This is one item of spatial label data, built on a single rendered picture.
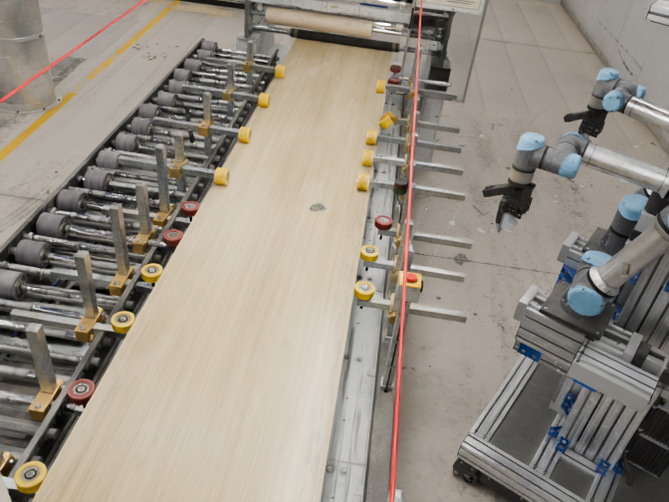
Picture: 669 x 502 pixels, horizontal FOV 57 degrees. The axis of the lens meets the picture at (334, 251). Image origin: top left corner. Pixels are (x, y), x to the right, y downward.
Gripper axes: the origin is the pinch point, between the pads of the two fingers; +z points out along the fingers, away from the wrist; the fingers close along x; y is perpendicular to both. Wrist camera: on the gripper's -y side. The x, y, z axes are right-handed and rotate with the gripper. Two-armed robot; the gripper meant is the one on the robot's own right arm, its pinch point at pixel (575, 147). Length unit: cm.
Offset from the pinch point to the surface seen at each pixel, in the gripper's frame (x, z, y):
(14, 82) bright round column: -9, 106, -436
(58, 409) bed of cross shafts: -205, 48, -82
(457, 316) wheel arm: -81, 47, -5
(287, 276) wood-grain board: -113, 42, -66
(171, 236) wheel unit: -125, 41, -118
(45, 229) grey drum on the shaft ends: -151, 50, -169
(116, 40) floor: 162, 132, -526
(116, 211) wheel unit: -149, 18, -118
